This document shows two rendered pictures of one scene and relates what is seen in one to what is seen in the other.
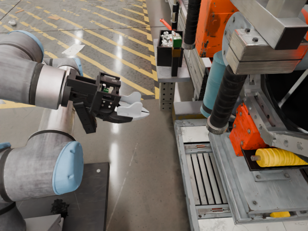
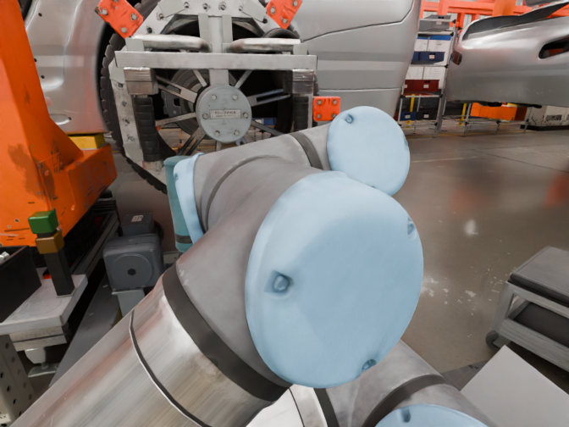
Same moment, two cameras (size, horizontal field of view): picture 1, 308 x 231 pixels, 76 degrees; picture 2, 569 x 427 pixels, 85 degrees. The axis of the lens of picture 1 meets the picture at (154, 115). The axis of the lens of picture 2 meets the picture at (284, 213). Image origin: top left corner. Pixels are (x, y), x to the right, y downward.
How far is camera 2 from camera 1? 0.77 m
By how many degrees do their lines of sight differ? 80
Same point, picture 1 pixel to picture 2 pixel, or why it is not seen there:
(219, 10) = (41, 155)
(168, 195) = not seen: hidden behind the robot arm
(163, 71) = (37, 309)
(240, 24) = (231, 94)
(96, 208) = not seen: hidden behind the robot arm
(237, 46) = (306, 75)
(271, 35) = (309, 63)
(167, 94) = (19, 395)
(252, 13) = (282, 63)
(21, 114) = not seen: outside the picture
